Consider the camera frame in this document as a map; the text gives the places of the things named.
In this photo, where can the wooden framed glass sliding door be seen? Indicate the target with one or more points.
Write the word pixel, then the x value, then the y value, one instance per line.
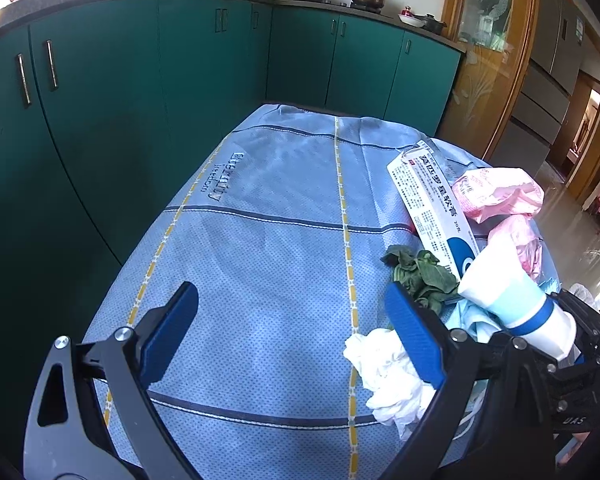
pixel 515 60

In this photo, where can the gas stove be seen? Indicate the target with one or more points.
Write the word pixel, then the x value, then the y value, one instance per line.
pixel 330 4

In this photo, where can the pink labelled plastic bag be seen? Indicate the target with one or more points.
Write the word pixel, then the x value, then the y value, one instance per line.
pixel 500 192

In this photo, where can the silver refrigerator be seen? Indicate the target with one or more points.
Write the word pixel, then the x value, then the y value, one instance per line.
pixel 555 50

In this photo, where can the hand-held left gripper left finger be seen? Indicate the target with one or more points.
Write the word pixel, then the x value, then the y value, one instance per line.
pixel 170 330

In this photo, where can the white tissue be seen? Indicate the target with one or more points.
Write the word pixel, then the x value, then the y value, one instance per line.
pixel 380 370

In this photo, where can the blue checked cloth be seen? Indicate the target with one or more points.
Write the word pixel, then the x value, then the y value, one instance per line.
pixel 260 240

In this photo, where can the brown wooden door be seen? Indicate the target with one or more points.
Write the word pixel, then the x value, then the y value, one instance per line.
pixel 575 125

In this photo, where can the green vegetable leaves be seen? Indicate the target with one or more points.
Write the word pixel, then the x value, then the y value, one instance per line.
pixel 420 270

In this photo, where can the teal kitchen base cabinet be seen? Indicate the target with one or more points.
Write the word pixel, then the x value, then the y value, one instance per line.
pixel 130 110

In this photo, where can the white bowl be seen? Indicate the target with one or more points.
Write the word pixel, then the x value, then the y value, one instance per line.
pixel 411 20

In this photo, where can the white paper cup blue band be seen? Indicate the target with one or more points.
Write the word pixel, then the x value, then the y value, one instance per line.
pixel 500 285

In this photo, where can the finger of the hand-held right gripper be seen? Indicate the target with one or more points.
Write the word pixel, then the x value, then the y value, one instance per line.
pixel 582 360
pixel 587 312

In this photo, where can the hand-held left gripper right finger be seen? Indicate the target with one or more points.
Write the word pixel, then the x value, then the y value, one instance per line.
pixel 415 340

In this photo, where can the trash bin with white bag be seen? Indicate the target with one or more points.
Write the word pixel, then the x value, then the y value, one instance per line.
pixel 582 292

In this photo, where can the white ointment carton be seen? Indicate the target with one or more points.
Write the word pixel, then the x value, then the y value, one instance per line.
pixel 430 200

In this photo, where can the black lidded pot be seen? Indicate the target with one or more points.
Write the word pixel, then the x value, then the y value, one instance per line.
pixel 434 25

